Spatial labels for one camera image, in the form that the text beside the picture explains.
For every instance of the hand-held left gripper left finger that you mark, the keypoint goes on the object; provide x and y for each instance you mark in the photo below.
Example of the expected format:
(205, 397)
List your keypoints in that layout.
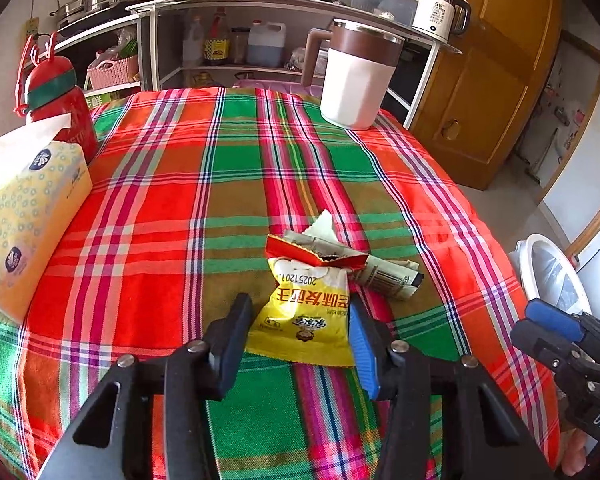
(235, 347)

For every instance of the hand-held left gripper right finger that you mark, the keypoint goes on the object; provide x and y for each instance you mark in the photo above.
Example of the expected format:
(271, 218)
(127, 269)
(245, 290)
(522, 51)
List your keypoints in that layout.
(362, 355)

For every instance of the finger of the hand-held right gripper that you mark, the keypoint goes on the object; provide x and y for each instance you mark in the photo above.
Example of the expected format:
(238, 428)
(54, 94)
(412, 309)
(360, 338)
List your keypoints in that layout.
(552, 317)
(540, 342)

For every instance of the white trash bin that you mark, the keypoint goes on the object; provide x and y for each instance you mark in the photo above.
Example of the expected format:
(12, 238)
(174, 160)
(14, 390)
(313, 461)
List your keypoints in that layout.
(550, 270)

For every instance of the yellow snack packet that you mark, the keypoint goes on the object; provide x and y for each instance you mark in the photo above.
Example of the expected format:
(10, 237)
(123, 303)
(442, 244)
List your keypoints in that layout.
(300, 320)

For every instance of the person's right hand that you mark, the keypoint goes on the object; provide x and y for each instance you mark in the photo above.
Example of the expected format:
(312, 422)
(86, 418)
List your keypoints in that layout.
(575, 452)

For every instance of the red torn wrapper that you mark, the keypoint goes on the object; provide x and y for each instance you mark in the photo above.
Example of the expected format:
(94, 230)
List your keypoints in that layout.
(390, 277)

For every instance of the plaid tablecloth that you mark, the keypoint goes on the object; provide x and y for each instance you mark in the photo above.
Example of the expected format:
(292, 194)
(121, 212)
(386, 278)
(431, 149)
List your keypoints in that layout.
(180, 210)

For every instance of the yellow patterned tissue pack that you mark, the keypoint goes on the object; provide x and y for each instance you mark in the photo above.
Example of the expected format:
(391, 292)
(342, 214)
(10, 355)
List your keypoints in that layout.
(25, 220)

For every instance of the wooden door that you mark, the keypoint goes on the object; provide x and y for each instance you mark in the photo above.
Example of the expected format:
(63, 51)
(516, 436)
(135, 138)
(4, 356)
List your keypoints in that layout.
(485, 75)

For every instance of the white mug with brown lid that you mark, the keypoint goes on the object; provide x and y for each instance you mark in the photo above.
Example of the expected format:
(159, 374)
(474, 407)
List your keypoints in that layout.
(352, 90)

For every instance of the crumpled plastic bag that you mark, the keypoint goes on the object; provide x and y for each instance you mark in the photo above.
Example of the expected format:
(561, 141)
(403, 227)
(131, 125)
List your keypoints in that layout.
(297, 60)

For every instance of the pink basket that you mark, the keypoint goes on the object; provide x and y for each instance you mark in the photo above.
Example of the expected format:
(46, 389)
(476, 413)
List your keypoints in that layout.
(112, 72)

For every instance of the translucent plastic jug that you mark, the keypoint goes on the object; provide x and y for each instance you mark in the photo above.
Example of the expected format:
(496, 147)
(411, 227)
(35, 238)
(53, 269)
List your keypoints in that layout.
(265, 47)

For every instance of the small glass jar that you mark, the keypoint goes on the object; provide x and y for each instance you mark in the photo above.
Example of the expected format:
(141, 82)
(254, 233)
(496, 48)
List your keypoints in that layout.
(238, 46)

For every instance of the yellow label oil bottle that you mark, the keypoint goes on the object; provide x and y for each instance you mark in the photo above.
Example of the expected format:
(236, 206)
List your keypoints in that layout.
(216, 42)

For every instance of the red water bottle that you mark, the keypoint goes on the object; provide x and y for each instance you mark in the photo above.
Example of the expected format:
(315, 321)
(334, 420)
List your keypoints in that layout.
(60, 95)

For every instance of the white plastic bottle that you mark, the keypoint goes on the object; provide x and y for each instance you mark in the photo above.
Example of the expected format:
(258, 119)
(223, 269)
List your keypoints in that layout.
(193, 42)

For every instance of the white electric kettle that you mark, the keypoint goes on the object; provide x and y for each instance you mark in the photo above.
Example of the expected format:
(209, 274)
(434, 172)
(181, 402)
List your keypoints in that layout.
(437, 12)

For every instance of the white shelf unit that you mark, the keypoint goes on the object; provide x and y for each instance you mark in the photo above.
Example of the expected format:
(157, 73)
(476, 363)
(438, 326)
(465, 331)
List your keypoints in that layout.
(105, 30)

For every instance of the metal kitchen counter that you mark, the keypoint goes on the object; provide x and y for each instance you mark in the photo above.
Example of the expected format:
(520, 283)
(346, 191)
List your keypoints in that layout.
(220, 2)

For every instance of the clear plastic storage box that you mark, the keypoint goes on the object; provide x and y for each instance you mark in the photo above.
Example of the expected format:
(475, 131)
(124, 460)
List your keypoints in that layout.
(387, 5)

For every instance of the steel pot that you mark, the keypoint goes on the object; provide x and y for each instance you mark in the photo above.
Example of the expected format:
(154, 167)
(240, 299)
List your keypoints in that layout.
(97, 0)

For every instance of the power strip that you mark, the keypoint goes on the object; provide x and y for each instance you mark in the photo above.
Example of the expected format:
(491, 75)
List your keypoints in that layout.
(31, 30)

